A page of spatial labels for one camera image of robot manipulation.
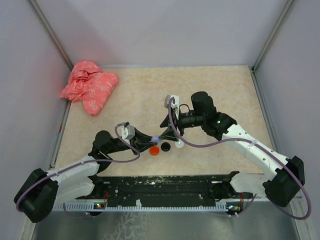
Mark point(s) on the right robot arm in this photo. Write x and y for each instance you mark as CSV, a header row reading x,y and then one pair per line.
x,y
281,178

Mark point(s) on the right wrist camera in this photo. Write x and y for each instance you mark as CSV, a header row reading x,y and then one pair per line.
x,y
172,101

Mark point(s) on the orange earbud charging case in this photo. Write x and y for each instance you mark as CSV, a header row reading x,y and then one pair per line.
x,y
154,150

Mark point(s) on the purple earbud charging case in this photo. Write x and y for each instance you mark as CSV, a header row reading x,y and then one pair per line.
x,y
156,139

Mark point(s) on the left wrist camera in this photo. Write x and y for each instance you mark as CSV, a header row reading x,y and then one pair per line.
x,y
128,132

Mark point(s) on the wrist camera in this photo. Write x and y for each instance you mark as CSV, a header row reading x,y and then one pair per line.
x,y
172,101
128,132

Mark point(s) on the pink crumpled cloth bag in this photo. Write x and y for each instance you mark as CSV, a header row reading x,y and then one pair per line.
x,y
89,84

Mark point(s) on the black earbud charging case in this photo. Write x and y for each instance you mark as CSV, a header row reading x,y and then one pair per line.
x,y
165,146

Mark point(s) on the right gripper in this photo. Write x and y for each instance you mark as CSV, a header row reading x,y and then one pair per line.
x,y
169,134

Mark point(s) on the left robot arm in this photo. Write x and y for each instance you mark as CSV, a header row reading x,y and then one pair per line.
x,y
44,190

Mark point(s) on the white earbud charging case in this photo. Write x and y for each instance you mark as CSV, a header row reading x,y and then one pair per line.
x,y
179,144

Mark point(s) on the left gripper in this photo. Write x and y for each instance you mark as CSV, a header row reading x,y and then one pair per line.
x,y
140,142

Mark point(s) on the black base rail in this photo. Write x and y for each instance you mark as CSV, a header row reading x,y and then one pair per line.
x,y
163,191

